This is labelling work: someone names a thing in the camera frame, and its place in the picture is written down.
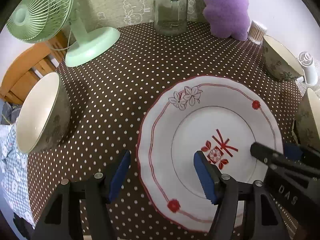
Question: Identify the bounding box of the wooden chair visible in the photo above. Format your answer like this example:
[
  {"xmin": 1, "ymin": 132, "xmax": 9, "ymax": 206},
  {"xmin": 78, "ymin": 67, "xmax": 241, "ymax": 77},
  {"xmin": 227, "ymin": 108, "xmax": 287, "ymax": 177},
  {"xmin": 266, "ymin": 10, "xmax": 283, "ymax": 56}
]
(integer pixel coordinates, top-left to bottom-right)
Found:
[{"xmin": 1, "ymin": 31, "xmax": 68, "ymax": 105}]

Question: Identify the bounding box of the glass jar black lid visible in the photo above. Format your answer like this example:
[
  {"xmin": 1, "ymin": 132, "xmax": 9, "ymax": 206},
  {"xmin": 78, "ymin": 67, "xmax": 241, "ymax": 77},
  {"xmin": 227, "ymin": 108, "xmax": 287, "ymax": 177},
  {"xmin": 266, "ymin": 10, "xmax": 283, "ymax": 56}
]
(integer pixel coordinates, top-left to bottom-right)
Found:
[{"xmin": 153, "ymin": 0, "xmax": 188, "ymax": 36}]

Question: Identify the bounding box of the green desk fan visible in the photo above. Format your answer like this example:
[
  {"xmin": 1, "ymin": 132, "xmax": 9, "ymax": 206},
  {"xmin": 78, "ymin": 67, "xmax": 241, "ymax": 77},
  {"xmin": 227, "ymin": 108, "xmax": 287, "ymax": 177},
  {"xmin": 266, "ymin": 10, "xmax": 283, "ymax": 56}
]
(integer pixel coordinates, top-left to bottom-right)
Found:
[{"xmin": 6, "ymin": 0, "xmax": 120, "ymax": 67}]

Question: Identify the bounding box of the floral bowl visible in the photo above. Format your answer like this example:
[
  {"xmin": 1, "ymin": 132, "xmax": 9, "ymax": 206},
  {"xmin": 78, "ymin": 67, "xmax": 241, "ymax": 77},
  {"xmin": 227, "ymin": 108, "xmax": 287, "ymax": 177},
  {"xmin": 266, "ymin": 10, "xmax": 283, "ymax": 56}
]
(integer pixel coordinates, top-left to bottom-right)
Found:
[
  {"xmin": 296, "ymin": 88, "xmax": 320, "ymax": 151},
  {"xmin": 16, "ymin": 72, "xmax": 71, "ymax": 154},
  {"xmin": 263, "ymin": 35, "xmax": 304, "ymax": 81}
]

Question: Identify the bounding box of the purple plush toy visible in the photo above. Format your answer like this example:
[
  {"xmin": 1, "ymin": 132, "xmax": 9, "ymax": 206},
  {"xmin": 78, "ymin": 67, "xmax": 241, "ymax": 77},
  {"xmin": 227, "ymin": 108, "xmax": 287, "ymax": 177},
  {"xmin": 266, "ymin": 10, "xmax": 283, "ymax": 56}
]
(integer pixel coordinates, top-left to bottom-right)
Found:
[{"xmin": 203, "ymin": 0, "xmax": 250, "ymax": 41}]

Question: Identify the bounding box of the brown polka dot tablecloth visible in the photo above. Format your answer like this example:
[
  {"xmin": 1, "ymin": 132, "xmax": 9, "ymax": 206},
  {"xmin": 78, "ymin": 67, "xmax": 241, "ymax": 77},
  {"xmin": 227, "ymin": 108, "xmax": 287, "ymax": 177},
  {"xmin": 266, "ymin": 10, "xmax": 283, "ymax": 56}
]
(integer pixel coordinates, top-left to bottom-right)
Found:
[{"xmin": 26, "ymin": 21, "xmax": 309, "ymax": 240}]

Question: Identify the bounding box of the white plate red floral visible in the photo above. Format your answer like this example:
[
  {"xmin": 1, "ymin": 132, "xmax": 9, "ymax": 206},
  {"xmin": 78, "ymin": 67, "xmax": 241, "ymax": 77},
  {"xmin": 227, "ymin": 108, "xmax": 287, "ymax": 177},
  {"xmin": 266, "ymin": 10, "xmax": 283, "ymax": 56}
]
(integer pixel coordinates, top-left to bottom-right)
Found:
[{"xmin": 137, "ymin": 76, "xmax": 283, "ymax": 232}]

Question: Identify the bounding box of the blue checked blanket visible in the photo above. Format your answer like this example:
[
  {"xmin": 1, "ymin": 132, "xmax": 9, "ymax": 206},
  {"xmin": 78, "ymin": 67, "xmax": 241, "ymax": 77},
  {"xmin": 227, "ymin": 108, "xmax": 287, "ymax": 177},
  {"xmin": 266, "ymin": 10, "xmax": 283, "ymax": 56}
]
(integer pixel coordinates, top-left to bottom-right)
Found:
[{"xmin": 1, "ymin": 100, "xmax": 35, "ymax": 227}]

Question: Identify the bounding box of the white standing fan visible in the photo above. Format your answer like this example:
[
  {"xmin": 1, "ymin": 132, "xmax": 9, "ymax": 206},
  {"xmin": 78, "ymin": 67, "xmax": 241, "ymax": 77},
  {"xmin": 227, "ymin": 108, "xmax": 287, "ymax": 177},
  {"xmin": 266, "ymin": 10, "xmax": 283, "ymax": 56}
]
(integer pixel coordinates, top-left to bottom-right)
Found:
[{"xmin": 297, "ymin": 51, "xmax": 319, "ymax": 86}]

